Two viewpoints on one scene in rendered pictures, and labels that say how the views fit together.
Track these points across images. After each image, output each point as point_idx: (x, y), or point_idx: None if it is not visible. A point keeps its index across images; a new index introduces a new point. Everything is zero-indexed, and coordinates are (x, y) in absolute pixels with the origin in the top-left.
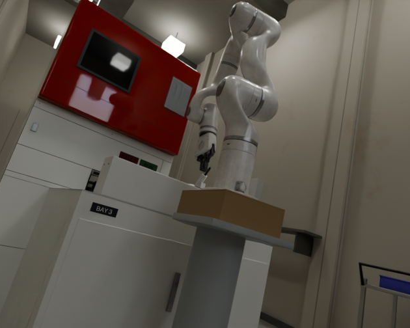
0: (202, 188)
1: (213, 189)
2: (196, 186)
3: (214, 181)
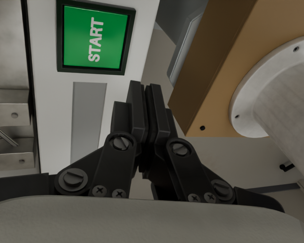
0: (241, 134)
1: (267, 137)
2: (124, 72)
3: (267, 133)
